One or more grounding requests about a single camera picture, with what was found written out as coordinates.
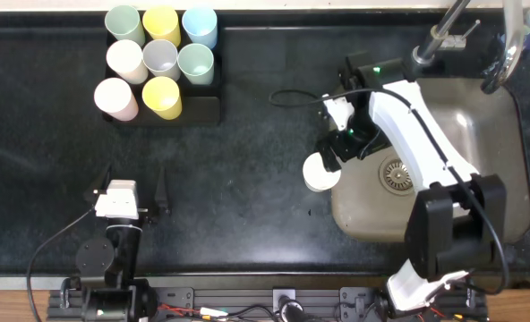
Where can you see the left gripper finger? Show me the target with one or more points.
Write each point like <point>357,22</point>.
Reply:
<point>162,197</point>
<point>98,184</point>

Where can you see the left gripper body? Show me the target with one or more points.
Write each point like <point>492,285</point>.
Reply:
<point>147,215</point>

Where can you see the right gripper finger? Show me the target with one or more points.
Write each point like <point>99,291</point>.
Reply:
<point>328,156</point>

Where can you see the white cup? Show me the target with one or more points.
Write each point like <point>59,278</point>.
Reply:
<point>316,179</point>

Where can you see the yellow cup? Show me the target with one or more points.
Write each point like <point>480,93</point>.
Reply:
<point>159,22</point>
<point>161,94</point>

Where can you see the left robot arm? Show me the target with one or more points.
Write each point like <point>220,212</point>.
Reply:
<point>122,250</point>

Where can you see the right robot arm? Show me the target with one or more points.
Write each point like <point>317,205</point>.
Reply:
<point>408,129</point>

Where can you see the pink cup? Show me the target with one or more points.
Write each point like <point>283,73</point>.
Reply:
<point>113,96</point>

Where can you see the black tray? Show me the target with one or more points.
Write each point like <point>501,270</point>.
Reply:
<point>202,107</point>

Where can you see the cream cup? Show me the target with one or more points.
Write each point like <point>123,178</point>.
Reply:
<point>124,58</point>

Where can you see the pale green cup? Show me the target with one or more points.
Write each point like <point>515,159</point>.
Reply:
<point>122,22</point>
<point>195,60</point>

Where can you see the grey cup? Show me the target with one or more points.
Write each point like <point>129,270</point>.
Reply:
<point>159,56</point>

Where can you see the steel sink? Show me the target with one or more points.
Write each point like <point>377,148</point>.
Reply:
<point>484,134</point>

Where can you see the steel tap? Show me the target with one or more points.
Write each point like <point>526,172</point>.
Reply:
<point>435,36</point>

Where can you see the blue cup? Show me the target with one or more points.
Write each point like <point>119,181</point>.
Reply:
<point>199,24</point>

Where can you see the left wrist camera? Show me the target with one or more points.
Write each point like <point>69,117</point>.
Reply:
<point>117,201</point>

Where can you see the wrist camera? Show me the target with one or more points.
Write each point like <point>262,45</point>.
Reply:
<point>339,109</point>
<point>117,201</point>

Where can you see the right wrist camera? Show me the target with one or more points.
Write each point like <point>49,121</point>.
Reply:
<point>339,109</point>

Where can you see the mounting rail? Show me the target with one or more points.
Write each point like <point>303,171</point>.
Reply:
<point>247,299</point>

